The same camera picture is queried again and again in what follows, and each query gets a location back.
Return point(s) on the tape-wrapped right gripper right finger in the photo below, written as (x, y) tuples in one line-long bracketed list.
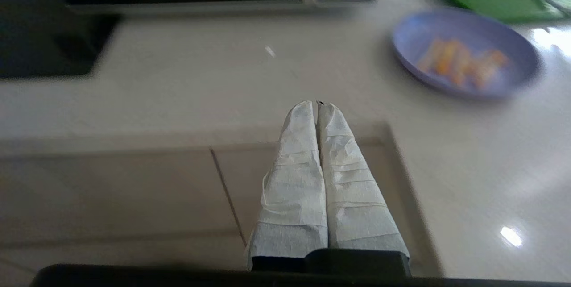
[(352, 197)]

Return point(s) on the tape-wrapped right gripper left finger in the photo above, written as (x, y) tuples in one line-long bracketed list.
[(294, 202)]

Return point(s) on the black induction cooktop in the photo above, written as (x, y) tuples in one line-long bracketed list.
[(49, 46)]

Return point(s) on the purple plate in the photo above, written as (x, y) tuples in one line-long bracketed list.
[(513, 50)]

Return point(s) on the beige cabinet front panel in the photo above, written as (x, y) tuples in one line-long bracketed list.
[(250, 175)]

